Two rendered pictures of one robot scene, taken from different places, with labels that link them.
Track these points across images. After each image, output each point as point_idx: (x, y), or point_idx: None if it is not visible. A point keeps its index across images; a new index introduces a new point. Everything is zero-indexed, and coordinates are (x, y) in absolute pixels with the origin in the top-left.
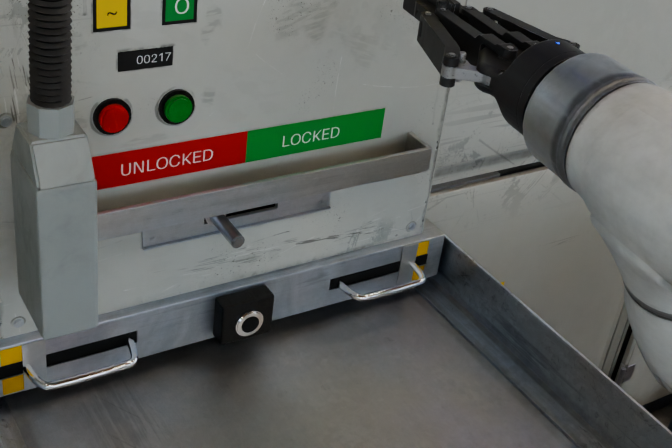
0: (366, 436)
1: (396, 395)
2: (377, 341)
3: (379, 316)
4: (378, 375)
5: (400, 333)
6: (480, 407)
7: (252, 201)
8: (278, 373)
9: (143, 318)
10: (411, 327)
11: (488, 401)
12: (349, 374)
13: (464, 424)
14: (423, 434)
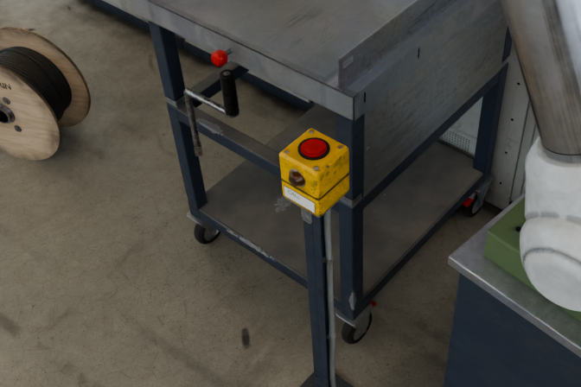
0: None
1: None
2: None
3: None
4: None
5: None
6: (374, 18)
7: None
8: None
9: None
10: None
11: (381, 19)
12: None
13: (358, 15)
14: (341, 7)
